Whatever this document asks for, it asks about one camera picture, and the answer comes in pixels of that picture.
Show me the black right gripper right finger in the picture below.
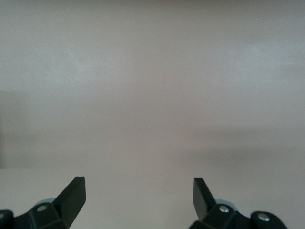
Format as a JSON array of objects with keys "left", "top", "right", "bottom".
[{"left": 189, "top": 177, "right": 287, "bottom": 229}]

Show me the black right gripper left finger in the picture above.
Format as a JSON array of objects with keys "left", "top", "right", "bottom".
[{"left": 0, "top": 176, "right": 86, "bottom": 229}]

